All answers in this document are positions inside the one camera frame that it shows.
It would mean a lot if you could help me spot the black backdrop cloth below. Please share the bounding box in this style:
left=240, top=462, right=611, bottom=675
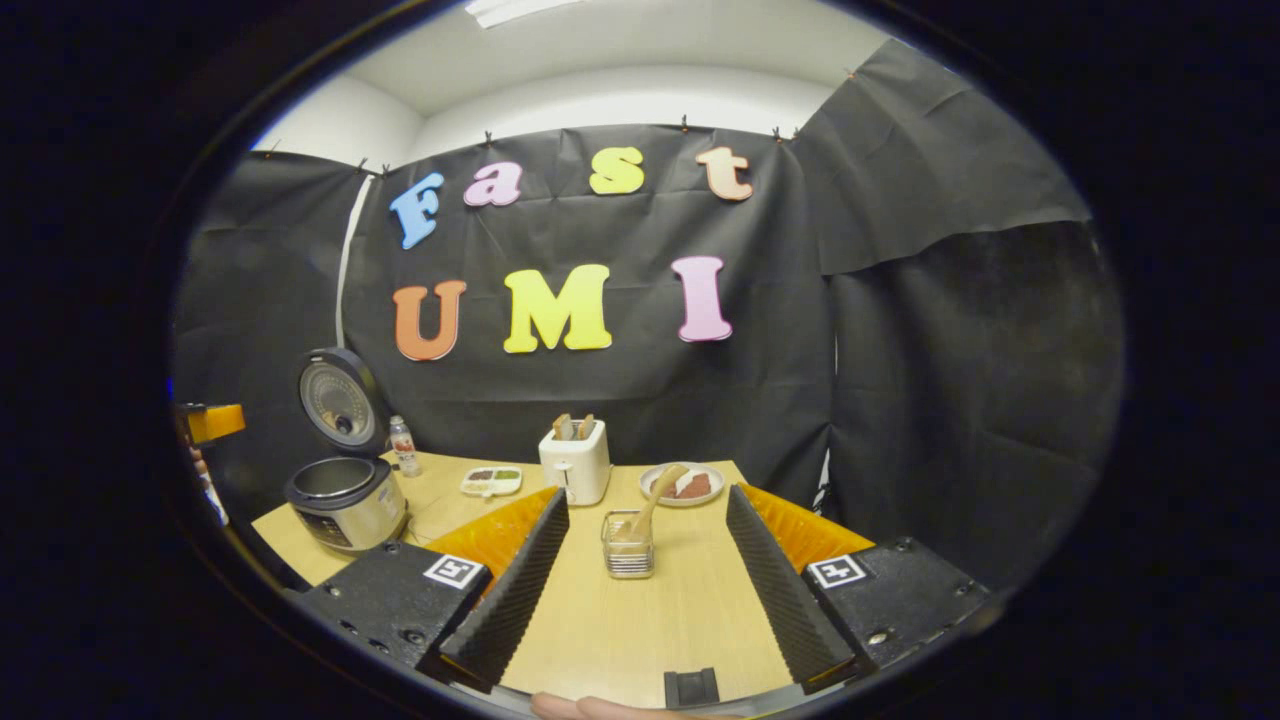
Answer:
left=170, top=38, right=1126, bottom=601

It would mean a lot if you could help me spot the white toaster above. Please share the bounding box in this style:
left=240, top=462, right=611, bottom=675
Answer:
left=538, top=418, right=613, bottom=507

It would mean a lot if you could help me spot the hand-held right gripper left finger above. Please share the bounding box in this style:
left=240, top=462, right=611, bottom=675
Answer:
left=297, top=487, right=571, bottom=694

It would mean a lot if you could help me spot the white divided side dish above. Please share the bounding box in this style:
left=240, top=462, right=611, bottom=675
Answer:
left=460, top=466, right=524, bottom=499

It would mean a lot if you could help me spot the small clear bottle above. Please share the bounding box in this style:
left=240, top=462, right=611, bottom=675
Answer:
left=388, top=415, right=423, bottom=479

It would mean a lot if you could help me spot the black silver rice cooker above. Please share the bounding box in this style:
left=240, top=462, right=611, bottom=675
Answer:
left=284, top=347, right=411, bottom=554

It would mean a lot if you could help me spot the white round plate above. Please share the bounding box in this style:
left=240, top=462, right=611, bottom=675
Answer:
left=639, top=461, right=726, bottom=508

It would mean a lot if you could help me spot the wooden spoon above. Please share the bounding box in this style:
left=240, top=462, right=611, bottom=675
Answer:
left=612, top=463, right=691, bottom=551

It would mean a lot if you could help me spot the metal wire chopstick holder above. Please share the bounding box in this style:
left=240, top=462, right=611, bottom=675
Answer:
left=601, top=509, right=656, bottom=580

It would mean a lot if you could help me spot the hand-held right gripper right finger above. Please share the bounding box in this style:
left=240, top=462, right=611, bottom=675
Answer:
left=725, top=482, right=991, bottom=696

